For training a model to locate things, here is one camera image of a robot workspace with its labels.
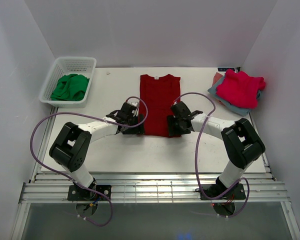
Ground pink folded t shirt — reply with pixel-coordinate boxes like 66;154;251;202
216;69;266;109

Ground dark red t shirt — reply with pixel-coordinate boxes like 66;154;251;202
139;74;181;138

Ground purple cable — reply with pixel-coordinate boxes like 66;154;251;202
173;92;251;219
30;96;150;227

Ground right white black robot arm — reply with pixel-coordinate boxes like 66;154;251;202
167;101;266;200

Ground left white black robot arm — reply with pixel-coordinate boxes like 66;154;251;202
49;102;149;200

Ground aluminium frame rails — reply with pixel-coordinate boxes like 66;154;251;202
11;107;300;240

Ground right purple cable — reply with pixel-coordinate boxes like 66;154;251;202
173;92;251;219

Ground grey blue folded t shirt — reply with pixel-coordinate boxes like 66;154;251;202
207;75;252;117

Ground white plastic basket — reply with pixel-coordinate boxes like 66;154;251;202
39;56;97;108

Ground salmon folded t shirt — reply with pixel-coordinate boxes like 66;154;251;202
212;72;225;86

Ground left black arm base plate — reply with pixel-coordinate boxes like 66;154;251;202
67;184;112;202

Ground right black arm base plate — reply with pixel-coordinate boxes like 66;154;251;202
195;183;246;200

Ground green t shirt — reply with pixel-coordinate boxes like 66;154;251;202
50;73;90;102

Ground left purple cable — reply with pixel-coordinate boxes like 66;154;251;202
30;96;150;227

